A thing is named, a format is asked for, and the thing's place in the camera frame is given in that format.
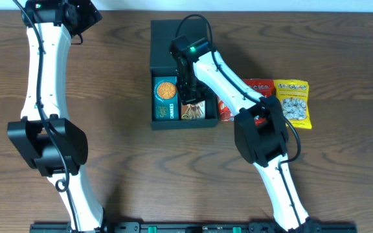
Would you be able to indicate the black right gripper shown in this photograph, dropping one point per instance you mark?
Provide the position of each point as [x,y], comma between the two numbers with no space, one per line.
[190,96]

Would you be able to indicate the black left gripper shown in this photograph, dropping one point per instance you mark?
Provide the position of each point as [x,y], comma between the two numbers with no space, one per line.
[87,15]

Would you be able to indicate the brown Pocky box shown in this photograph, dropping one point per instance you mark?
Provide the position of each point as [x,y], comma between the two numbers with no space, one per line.
[193,111]

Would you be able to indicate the teal cookie box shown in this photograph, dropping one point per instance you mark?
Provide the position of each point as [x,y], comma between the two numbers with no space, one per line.
[165,99]

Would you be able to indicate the dark green gift box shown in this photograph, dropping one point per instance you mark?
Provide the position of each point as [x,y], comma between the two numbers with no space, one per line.
[163,67]

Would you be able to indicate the Hello Panda snack bag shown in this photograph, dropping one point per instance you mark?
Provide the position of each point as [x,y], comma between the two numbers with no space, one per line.
[225,113]

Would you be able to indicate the red Hacks candy bag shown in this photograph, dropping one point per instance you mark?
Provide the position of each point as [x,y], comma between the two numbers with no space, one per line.
[263,86]

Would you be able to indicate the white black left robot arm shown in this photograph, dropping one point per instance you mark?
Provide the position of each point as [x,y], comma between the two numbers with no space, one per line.
[44,135]

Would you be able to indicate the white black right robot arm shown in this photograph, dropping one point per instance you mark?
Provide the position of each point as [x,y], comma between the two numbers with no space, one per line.
[260,128]

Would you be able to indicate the yellow Hacks candy bag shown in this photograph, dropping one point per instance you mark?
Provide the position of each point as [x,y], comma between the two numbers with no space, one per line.
[293,96]

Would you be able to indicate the black mounting rail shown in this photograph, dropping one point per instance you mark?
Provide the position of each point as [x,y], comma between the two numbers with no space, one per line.
[254,227]

